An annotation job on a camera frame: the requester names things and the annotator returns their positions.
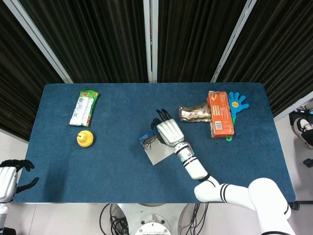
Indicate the grey and blue eyeglasses box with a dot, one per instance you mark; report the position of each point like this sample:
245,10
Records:
159,154

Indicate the dark pleated curtain panel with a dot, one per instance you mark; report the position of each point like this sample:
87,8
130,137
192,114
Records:
281,49
193,39
19,85
93,39

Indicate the orange carton box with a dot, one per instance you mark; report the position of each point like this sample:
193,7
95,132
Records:
220,115

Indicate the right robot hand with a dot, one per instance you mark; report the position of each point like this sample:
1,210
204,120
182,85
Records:
170,132

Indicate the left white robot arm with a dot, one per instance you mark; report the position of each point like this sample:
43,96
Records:
3,215

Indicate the gold foil snack bag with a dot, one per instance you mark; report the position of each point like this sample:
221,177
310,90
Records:
193,112

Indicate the green white snack packet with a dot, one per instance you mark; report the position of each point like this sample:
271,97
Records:
83,110

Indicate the yellow pear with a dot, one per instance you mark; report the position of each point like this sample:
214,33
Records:
85,140

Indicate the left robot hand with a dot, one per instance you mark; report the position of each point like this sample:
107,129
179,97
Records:
7,181

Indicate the white partition post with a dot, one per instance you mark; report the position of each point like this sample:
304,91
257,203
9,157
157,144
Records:
234,39
293,106
39,39
148,39

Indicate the blue green hand clapper toy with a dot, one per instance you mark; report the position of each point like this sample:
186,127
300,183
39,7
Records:
237,101

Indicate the white black sneaker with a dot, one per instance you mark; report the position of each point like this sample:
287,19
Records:
300,127

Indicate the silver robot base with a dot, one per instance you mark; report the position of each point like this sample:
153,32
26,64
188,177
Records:
151,220

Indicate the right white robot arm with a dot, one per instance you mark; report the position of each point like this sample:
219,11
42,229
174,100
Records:
193,164

